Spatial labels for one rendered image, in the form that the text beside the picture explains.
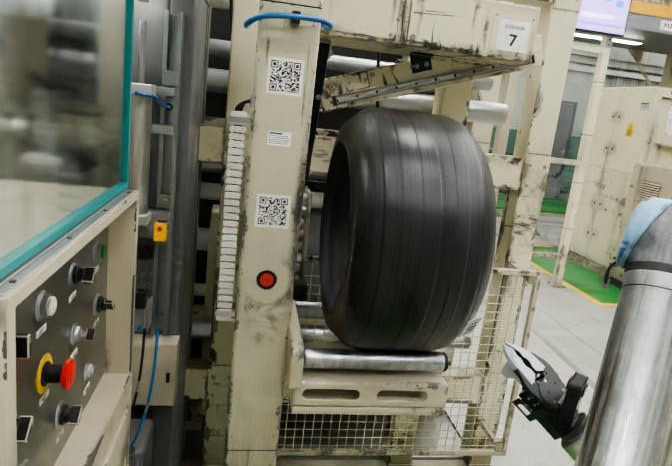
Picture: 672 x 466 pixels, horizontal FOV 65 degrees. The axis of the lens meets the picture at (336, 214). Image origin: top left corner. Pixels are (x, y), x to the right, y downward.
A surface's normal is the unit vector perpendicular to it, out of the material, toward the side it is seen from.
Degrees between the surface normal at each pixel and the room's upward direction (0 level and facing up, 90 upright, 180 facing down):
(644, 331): 60
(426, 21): 90
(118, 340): 90
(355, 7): 90
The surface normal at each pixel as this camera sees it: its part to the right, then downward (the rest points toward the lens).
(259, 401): 0.15, 0.22
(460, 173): 0.18, -0.43
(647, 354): -0.50, -0.42
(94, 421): 0.11, -0.97
